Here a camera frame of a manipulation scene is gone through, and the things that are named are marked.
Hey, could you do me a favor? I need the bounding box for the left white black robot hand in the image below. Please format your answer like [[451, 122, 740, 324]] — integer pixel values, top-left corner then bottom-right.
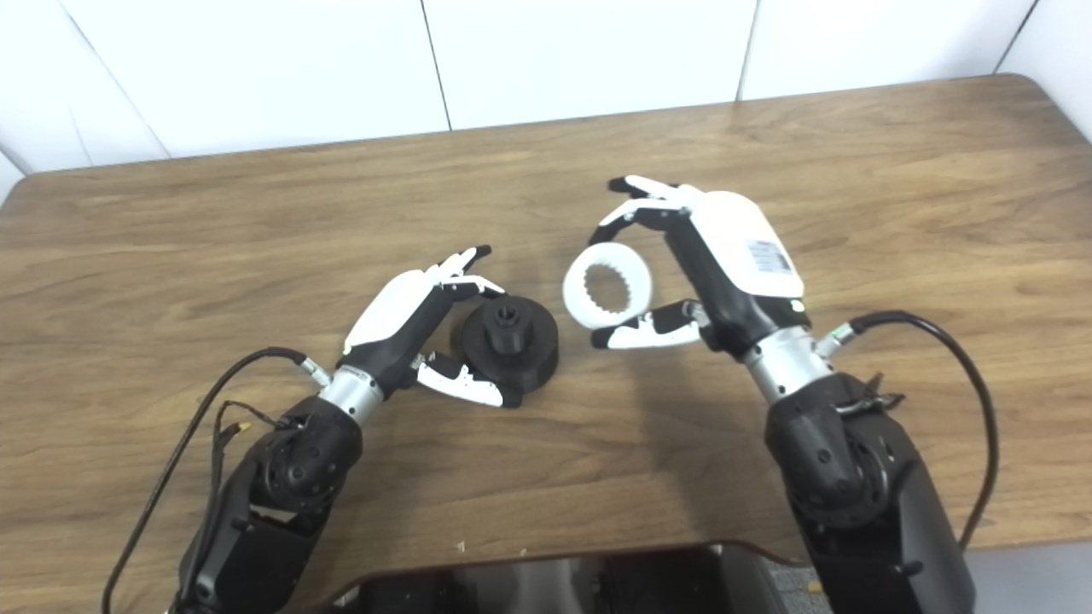
[[341, 246, 523, 408]]

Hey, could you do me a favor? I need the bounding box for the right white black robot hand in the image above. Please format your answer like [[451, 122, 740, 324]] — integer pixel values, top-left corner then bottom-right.
[[587, 175, 811, 359]]

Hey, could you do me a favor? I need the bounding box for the round black stepped part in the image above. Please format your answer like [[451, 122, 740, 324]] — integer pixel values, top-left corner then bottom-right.
[[450, 296, 561, 408]]

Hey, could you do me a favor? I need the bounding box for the white toothed ring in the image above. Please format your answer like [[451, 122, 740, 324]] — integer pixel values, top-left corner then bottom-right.
[[562, 242, 653, 332]]

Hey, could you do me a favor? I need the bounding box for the black robot torso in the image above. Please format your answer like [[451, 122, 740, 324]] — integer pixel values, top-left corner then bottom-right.
[[324, 544, 794, 614]]

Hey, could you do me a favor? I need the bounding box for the thin black wire bundle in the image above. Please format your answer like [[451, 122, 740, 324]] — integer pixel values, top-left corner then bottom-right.
[[203, 401, 295, 547], [836, 373, 905, 419]]

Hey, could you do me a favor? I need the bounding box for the thick black wrist cable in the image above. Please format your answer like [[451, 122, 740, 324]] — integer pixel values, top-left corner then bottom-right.
[[101, 347, 332, 614], [815, 311, 999, 551]]

